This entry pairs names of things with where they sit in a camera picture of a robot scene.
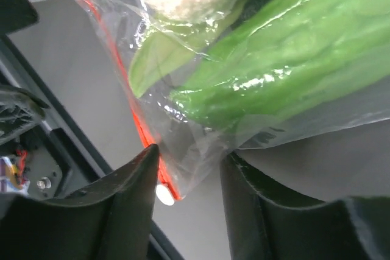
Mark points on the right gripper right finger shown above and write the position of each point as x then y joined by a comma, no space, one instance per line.
267,220

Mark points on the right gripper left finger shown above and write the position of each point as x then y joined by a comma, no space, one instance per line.
108,219

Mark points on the clear zip bag red seal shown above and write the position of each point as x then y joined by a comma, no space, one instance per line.
189,149

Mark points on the fake green cucumber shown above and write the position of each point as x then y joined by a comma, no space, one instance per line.
289,57

